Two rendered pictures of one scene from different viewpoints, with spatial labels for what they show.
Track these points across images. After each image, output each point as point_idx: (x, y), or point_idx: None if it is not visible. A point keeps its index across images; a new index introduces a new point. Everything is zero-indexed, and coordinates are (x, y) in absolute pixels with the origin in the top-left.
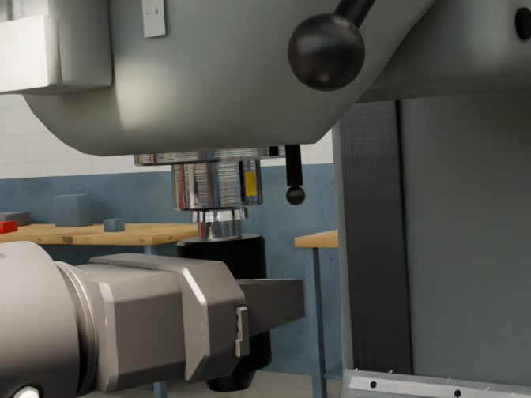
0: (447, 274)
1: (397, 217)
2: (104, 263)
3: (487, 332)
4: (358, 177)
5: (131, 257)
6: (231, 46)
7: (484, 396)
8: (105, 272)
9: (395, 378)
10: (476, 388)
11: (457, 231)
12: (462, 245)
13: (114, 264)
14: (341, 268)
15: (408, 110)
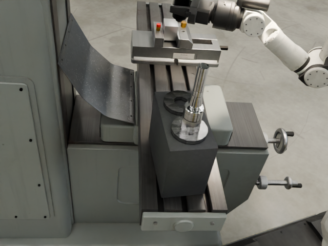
0: (58, 17)
1: (56, 8)
2: (198, 6)
3: (61, 26)
4: (53, 2)
5: (195, 3)
6: None
7: (66, 41)
8: (205, 3)
9: (61, 53)
10: (65, 41)
11: (58, 4)
12: (58, 7)
13: (198, 5)
14: (52, 34)
15: None
